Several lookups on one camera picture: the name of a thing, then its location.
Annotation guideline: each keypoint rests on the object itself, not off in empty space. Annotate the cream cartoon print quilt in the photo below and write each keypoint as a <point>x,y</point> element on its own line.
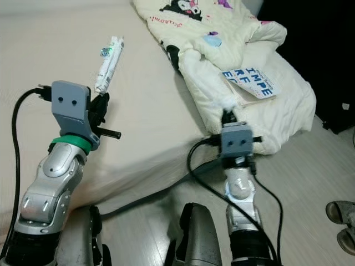
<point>199,27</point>

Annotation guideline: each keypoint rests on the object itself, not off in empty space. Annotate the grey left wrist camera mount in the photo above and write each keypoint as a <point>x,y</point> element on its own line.
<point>69,105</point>

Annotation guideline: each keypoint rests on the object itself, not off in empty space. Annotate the white tube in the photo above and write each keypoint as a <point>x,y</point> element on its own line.
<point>108,64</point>

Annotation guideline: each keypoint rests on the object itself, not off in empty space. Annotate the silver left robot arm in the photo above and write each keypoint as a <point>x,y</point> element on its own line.
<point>44,188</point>

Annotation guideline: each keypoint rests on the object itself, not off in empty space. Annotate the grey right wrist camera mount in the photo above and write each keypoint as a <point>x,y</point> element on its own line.
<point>238,141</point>

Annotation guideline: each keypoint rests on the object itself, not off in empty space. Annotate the robot right leg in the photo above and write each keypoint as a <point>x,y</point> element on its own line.
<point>197,238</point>

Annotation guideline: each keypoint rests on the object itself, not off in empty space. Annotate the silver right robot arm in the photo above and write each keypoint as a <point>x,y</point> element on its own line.
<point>241,205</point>

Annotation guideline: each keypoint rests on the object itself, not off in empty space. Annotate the robot left leg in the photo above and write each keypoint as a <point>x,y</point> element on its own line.
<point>86,238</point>

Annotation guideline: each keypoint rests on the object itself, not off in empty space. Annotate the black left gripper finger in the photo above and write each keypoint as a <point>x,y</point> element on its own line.
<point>100,108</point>

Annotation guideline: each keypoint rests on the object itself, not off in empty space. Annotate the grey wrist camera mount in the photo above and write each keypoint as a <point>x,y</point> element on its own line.
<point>69,105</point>
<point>238,141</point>

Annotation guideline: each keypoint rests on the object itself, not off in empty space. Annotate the black cabinet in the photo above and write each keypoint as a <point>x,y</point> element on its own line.
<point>316,33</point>

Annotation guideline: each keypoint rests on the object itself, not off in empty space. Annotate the robot leg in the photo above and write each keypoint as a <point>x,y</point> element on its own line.
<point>86,238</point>
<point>197,238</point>

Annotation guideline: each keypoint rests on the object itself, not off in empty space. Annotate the white sheeted bed mattress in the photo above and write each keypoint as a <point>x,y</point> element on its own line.
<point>44,55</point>

